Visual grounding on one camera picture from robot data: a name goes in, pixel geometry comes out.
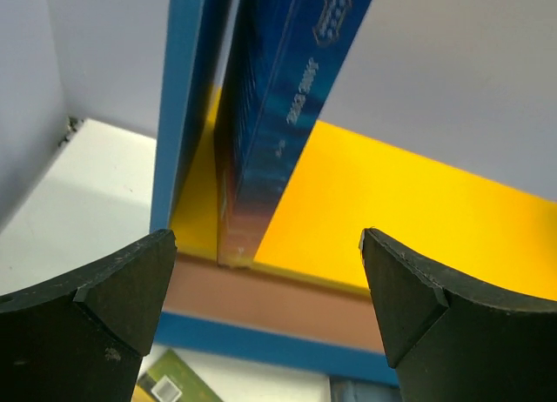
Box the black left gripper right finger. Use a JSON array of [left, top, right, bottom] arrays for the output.
[[360, 228, 556, 401]]

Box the blue wooden bookshelf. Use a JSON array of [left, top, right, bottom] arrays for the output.
[[150, 0, 556, 384]]

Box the blue green landscape book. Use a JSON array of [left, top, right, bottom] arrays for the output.
[[131, 349, 223, 402]]

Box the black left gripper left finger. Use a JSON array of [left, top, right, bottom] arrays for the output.
[[1, 230, 177, 401]]

